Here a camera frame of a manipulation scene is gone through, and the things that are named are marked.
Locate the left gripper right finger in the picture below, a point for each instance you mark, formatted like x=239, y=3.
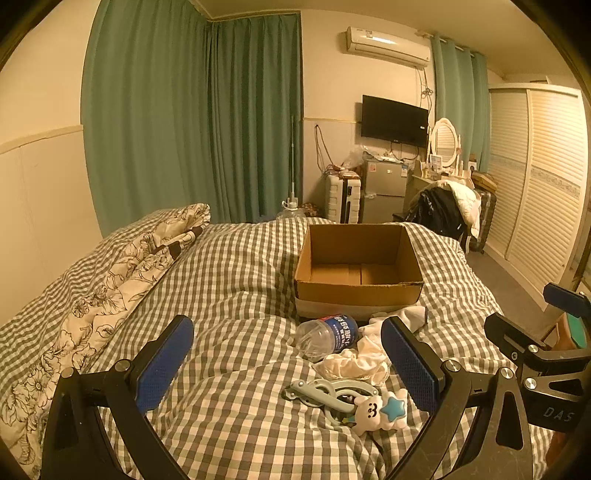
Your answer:
x=498, y=443

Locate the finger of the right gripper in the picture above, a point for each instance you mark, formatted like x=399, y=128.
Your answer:
x=571, y=302
x=511, y=340

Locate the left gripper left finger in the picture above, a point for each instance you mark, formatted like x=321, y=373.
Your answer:
x=76, y=445

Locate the white plush star toy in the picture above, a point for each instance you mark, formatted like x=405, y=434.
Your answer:
x=387, y=411

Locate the cream lace cloth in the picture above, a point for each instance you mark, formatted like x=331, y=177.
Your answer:
x=367, y=362

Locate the grey-blue plastic hanger clip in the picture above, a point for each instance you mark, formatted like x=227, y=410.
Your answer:
x=338, y=396

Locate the clear plastic water bottle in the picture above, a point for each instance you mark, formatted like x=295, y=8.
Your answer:
x=316, y=339

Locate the wooden stool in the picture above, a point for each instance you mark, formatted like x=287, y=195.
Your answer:
x=563, y=331

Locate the floral white pillow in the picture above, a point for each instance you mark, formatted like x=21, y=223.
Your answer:
x=74, y=318

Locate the dark suitcase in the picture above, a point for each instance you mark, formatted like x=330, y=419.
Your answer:
x=486, y=187

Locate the grey checked bed quilt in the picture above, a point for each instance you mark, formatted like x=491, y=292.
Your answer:
x=223, y=416

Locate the chair with clothes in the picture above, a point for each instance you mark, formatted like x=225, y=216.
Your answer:
x=448, y=208

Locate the white louvred wardrobe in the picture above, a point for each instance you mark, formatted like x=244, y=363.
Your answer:
x=539, y=160

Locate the brown cardboard box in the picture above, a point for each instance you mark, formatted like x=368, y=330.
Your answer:
x=357, y=270

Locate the white oval vanity mirror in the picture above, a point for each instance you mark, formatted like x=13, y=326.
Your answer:
x=444, y=145

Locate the silver mini fridge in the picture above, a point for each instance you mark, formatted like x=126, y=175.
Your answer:
x=384, y=191

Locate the white suitcase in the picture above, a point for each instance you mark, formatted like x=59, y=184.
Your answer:
x=343, y=197

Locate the green curtain right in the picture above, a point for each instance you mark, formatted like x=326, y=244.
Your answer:
x=462, y=96

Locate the green curtain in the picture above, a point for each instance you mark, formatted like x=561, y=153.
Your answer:
x=462, y=96
x=178, y=109

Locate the large clear water jug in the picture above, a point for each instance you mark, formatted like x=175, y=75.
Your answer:
x=290, y=210

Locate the white air conditioner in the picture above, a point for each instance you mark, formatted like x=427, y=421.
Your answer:
x=387, y=46

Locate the green curtain left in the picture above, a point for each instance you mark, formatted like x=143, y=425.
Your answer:
x=178, y=109

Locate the black wall television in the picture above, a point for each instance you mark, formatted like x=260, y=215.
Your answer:
x=394, y=121

